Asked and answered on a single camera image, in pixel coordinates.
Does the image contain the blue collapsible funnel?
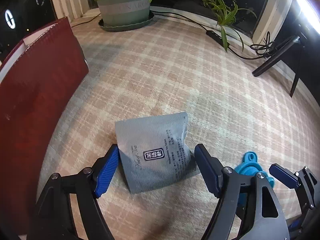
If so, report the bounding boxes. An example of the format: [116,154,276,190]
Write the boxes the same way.
[233,151,276,205]

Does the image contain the grey foil sachet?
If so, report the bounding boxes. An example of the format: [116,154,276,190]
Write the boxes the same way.
[115,112,200,194]

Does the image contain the dark red storage box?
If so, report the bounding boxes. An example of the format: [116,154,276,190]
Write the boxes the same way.
[0,18,89,235]

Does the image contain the black tripod stand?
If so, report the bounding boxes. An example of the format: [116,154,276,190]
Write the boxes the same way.
[252,32,308,97]

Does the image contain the black power strip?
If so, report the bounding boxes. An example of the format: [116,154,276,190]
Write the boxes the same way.
[206,30,229,48]

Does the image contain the potted spider plant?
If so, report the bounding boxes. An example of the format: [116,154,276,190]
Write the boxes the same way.
[79,0,258,53]

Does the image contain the white ring light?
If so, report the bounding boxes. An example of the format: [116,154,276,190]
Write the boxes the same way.
[287,0,320,38]

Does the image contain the white window frame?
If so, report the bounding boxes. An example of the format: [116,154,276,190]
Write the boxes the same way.
[52,0,293,43]

